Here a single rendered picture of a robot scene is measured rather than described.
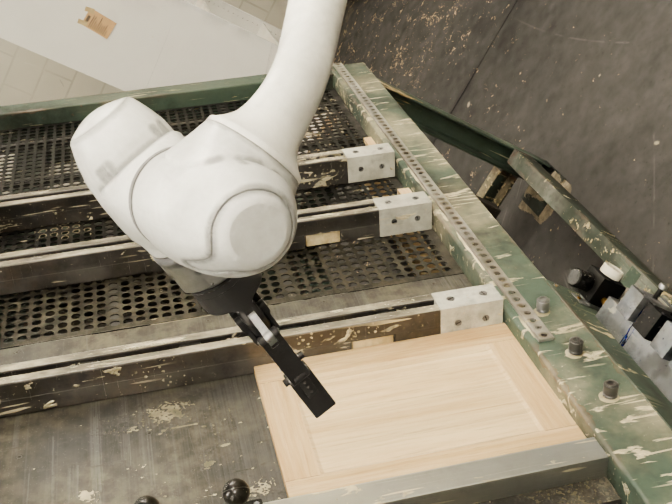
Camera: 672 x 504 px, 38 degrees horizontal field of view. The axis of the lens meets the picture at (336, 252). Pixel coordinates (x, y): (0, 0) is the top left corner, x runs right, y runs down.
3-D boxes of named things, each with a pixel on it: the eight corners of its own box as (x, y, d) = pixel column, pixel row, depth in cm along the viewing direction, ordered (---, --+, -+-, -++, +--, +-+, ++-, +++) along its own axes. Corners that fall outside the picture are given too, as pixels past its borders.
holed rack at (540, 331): (554, 339, 174) (554, 337, 173) (539, 342, 173) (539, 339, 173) (341, 64, 315) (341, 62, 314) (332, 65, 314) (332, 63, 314)
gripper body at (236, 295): (178, 275, 108) (223, 331, 113) (197, 304, 101) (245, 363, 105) (232, 234, 109) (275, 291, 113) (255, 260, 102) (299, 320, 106)
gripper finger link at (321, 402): (304, 362, 113) (307, 365, 113) (334, 400, 117) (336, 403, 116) (284, 378, 113) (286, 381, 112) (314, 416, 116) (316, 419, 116)
